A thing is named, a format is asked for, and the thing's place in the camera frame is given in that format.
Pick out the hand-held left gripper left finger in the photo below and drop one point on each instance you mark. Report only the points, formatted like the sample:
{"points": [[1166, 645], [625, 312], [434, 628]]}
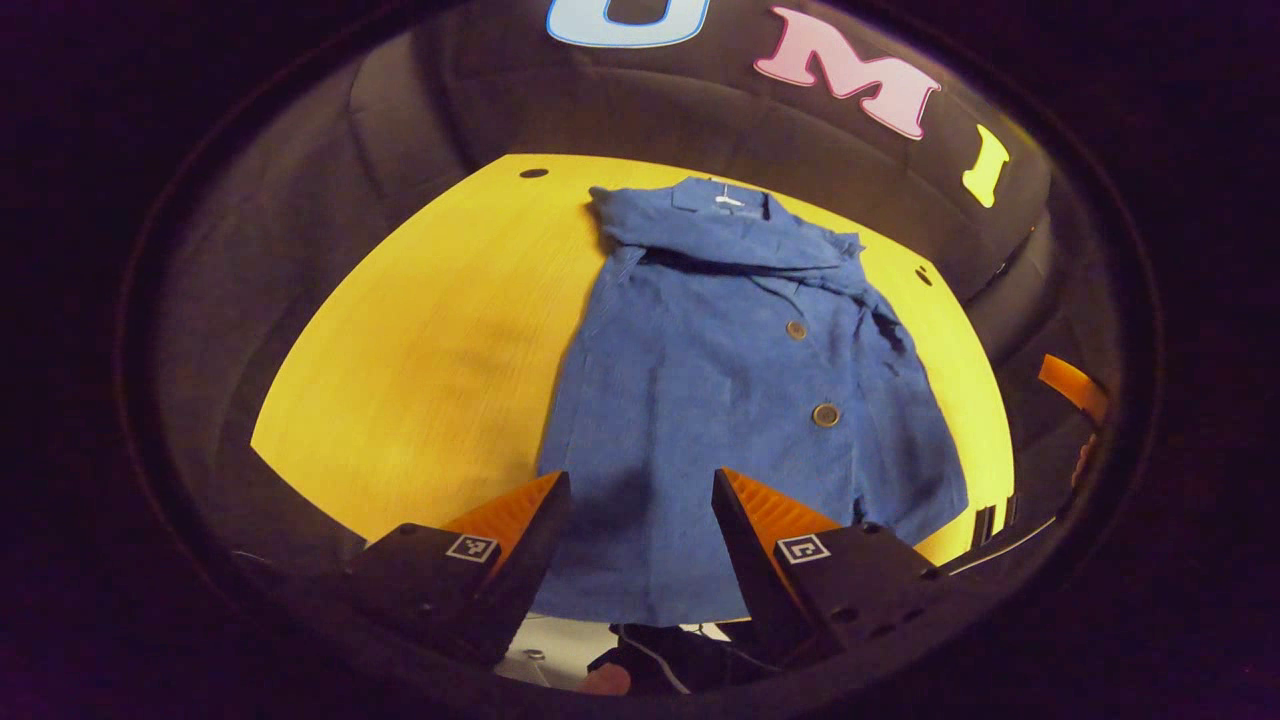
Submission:
{"points": [[525, 570]]}

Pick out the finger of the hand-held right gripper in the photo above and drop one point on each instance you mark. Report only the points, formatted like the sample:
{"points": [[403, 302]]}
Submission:
{"points": [[1075, 388]]}

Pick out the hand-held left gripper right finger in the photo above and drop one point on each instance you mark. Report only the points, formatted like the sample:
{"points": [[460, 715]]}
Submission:
{"points": [[750, 560]]}

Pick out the blue button jacket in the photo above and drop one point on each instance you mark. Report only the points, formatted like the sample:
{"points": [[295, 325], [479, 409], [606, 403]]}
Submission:
{"points": [[720, 400]]}

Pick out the black backdrop cloth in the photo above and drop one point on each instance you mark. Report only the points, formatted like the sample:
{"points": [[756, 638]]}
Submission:
{"points": [[620, 100]]}

